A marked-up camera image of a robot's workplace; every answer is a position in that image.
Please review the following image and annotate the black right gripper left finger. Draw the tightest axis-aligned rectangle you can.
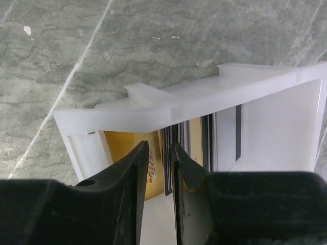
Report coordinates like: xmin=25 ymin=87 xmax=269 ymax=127
xmin=1 ymin=141 xmax=149 ymax=244

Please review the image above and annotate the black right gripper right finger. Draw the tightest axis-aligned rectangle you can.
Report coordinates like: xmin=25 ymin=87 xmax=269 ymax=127
xmin=171 ymin=143 xmax=326 ymax=244

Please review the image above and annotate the stack of cards in tray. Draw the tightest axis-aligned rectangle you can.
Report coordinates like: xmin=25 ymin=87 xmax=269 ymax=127
xmin=105 ymin=105 xmax=242 ymax=200

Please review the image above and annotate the white plastic card tray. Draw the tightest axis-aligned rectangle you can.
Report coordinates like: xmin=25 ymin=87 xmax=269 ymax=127
xmin=53 ymin=60 xmax=327 ymax=202

